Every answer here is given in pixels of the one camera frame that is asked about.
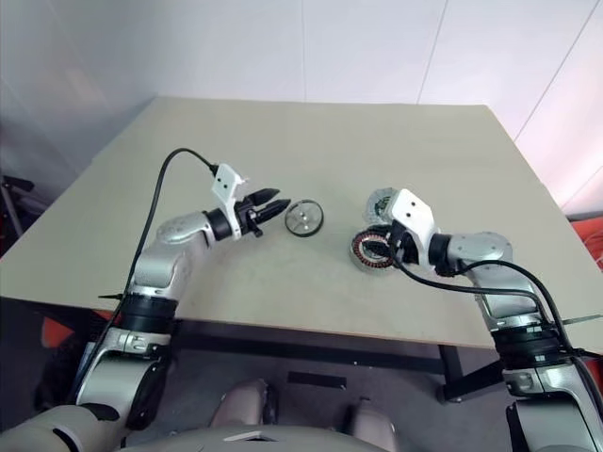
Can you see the black spoked rotor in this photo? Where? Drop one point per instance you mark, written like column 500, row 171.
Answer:
column 304, row 217

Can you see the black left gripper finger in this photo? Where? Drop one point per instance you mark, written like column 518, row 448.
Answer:
column 275, row 207
column 265, row 193

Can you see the grey rounded right robot leg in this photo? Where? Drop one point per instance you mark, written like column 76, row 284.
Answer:
column 372, row 426

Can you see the grey rounded left robot leg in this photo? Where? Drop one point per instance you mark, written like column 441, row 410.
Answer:
column 242, row 405

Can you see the silver motor housing copper windings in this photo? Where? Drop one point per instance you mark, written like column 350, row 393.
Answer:
column 360, row 256

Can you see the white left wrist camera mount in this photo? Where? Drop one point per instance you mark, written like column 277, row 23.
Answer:
column 225, row 181

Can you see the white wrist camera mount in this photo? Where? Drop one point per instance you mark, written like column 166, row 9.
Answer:
column 412, row 209
column 225, row 181

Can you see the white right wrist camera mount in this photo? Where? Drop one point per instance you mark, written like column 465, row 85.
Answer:
column 412, row 209

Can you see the orange object beside dark seat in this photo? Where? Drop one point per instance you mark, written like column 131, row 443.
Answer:
column 59, row 332

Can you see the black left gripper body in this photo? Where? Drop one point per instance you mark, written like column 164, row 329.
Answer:
column 249, row 220

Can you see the grey rounded robot leg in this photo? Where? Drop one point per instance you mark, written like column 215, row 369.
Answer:
column 242, row 405
column 372, row 426

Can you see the grey robot torso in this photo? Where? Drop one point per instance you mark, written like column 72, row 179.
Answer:
column 282, row 445

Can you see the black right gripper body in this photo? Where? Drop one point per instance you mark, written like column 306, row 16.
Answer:
column 404, row 245

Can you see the black table frame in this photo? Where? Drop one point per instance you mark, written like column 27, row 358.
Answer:
column 330, row 350

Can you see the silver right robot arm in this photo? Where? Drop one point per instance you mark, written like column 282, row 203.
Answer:
column 499, row 282

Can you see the silver round motor lid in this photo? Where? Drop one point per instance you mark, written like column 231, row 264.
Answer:
column 375, row 202

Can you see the black tape strip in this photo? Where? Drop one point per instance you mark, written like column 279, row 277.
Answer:
column 316, row 380

